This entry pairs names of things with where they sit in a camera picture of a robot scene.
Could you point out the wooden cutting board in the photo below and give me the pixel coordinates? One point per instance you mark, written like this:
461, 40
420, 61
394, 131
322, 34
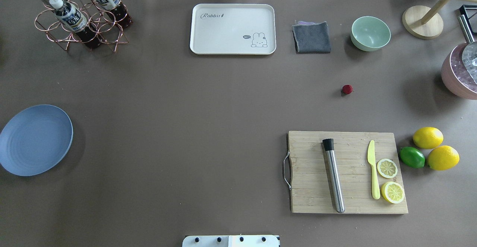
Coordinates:
311, 190

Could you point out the red strawberry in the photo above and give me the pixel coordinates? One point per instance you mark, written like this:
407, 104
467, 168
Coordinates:
347, 89

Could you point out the lower lemon slice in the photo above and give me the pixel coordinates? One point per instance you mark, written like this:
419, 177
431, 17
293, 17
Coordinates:
392, 192

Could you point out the whole lemon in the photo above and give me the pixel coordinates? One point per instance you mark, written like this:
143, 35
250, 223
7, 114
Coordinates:
443, 158
428, 137

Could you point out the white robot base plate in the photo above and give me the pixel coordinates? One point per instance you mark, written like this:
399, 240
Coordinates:
231, 241

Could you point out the lower whole lemon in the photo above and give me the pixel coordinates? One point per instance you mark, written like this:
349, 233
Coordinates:
443, 158

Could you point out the wooden cup stand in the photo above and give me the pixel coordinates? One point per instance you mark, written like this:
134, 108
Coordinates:
424, 22

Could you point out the pink ice bowl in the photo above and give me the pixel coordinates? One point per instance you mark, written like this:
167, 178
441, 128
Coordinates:
455, 76

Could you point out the front drink bottle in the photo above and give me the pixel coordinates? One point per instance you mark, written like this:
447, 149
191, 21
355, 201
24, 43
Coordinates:
77, 22

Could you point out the grey folded cloth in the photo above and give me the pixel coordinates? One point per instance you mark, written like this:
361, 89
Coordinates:
311, 37

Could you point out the steel muddler black tip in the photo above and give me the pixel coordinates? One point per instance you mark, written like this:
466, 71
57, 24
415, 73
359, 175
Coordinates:
336, 191

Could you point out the cream rabbit tray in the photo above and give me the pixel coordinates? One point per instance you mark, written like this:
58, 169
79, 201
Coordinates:
226, 29

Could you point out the upper lemon slice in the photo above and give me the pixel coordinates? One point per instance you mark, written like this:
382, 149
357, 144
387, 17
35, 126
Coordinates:
387, 168

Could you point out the lemon slice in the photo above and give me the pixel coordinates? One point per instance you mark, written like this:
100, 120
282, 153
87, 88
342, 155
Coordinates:
387, 168
392, 192

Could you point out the right back drink bottle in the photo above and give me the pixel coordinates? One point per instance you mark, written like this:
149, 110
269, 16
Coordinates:
116, 11

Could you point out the blue round plate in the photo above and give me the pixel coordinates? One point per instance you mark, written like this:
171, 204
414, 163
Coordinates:
35, 140

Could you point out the copper wire bottle rack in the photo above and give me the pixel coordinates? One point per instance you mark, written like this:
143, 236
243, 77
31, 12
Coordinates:
109, 33

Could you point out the metal ice scoop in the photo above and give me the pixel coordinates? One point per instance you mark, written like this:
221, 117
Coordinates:
469, 53

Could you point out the yellow plastic knife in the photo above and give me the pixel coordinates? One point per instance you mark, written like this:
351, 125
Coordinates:
372, 161

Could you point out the green lime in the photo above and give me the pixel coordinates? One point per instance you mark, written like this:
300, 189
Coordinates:
412, 157

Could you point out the mint green bowl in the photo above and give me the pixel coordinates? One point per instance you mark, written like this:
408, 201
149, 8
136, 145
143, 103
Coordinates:
369, 33

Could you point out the upper whole lemon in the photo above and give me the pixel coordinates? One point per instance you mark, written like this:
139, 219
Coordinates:
428, 137

